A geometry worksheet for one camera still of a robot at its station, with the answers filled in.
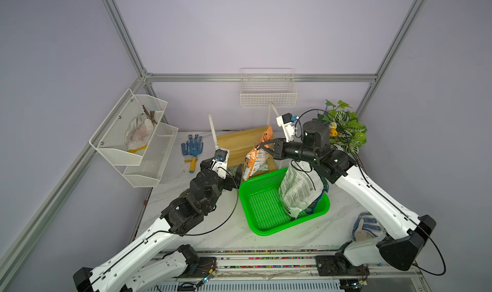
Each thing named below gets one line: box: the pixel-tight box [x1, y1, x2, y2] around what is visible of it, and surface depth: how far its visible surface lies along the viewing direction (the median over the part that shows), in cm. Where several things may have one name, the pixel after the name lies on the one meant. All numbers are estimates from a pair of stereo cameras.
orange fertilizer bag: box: [242, 125, 274, 181], surface depth 70 cm
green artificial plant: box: [312, 99, 368, 155], surface depth 78 cm
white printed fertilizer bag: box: [278, 160, 324, 220], surface depth 79 cm
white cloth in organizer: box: [124, 113, 154, 150], surface depth 80 cm
